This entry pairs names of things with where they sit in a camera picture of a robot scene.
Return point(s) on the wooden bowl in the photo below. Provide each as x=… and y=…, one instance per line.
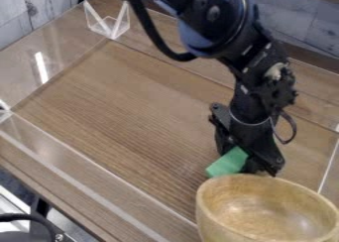
x=244, y=208

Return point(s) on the clear acrylic tray walls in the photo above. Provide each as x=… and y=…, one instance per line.
x=105, y=129

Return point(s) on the clear acrylic corner bracket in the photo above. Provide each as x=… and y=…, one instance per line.
x=106, y=26

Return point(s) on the black table frame leg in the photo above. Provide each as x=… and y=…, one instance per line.
x=41, y=225

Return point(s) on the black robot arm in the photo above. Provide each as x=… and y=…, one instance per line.
x=221, y=30

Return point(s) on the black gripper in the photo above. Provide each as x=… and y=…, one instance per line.
x=252, y=137

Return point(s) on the green rectangular block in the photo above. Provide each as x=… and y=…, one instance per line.
x=228, y=164

